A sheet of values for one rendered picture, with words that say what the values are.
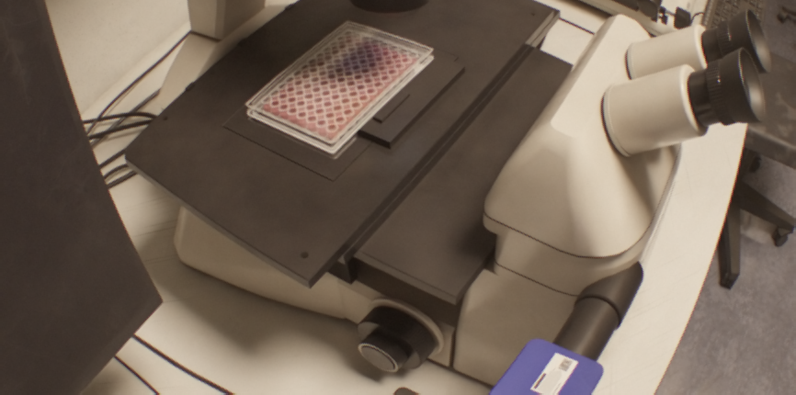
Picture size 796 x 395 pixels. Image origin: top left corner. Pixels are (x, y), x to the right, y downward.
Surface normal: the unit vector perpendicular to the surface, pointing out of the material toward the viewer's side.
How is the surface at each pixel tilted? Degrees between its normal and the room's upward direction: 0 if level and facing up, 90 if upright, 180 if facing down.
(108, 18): 90
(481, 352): 90
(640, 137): 98
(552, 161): 78
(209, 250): 49
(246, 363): 0
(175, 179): 0
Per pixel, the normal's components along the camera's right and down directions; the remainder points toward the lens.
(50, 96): 0.81, 0.33
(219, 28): 0.16, 0.81
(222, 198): -0.07, -0.70
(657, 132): -0.47, 0.74
